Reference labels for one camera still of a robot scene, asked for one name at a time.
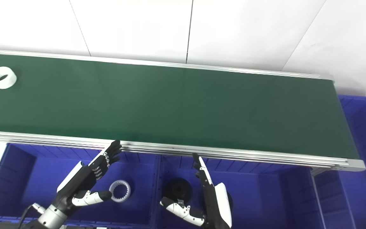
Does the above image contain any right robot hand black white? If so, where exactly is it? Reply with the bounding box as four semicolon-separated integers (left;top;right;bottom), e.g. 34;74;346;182
159;153;234;229

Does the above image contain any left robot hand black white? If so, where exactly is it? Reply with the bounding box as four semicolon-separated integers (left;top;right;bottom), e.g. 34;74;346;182
54;140;123;213

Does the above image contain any white toothed ring part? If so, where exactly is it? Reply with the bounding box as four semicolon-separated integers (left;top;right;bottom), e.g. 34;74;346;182
109;180;132;203
0;66;17;89

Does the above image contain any black round gear part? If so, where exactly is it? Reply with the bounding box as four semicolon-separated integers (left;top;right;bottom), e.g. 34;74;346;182
163;178;193;205

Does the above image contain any blue plastic bin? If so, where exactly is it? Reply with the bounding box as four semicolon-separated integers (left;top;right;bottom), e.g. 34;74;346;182
0;142;162;229
313;94;366;229
155;154;317;229

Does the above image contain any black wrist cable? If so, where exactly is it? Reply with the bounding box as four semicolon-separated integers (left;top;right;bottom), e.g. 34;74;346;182
18;203;46;229

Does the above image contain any green conveyor belt aluminium frame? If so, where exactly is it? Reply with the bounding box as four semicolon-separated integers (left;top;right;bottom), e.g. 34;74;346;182
0;48;366;172

